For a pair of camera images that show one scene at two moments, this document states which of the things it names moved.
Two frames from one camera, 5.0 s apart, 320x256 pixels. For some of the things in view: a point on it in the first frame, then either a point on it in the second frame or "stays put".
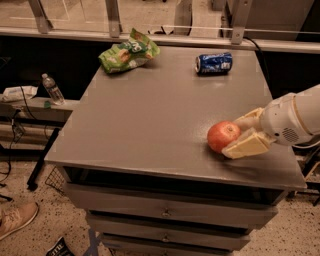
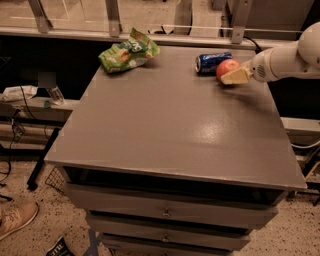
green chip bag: x=133 y=53 stays put
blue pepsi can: x=214 y=63 stays put
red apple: x=222 y=133 to x=226 y=67
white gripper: x=279 y=120 to x=261 y=67
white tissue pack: x=19 y=93 stays put
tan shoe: x=15 y=216 stays put
